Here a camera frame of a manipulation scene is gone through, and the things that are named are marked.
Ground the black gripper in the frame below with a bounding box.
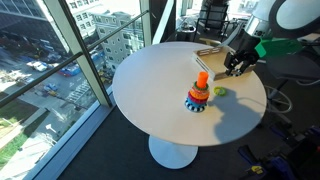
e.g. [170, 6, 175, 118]
[223, 29, 263, 76]

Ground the black and white striped ring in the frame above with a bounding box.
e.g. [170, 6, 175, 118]
[229, 68, 245, 78]

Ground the wooden tray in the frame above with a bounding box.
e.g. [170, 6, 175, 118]
[192, 44, 258, 82]

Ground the swivel stool with footring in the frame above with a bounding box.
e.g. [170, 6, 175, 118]
[264, 53, 320, 115]

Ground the black background chair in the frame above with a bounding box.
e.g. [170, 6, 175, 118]
[194, 0, 236, 35]

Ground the pile of clamps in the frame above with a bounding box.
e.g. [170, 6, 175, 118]
[237, 123, 320, 180]

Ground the dark window mullion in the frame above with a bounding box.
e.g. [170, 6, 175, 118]
[139, 0, 153, 48]

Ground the grey window pillar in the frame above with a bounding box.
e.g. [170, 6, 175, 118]
[42, 0, 113, 108]

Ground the yellow-green ring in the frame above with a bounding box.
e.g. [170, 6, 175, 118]
[213, 86, 227, 98]

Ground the orange post striped base stacker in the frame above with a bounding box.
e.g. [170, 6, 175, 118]
[184, 71, 210, 114]

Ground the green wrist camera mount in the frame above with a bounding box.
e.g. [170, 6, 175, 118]
[254, 37, 304, 60]

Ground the green stacking ring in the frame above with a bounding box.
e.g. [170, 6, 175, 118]
[192, 81, 211, 93]

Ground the orange stacking ring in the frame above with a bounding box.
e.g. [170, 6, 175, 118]
[189, 87, 211, 101]

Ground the red stacking ring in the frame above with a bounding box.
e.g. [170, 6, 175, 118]
[187, 92, 210, 106]

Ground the blue stacking ring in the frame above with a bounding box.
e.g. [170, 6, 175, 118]
[185, 98, 208, 110]

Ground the white table pedestal base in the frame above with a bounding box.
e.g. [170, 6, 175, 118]
[147, 134, 200, 170]

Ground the horizontal window rail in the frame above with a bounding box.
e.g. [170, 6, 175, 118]
[0, 9, 150, 108]

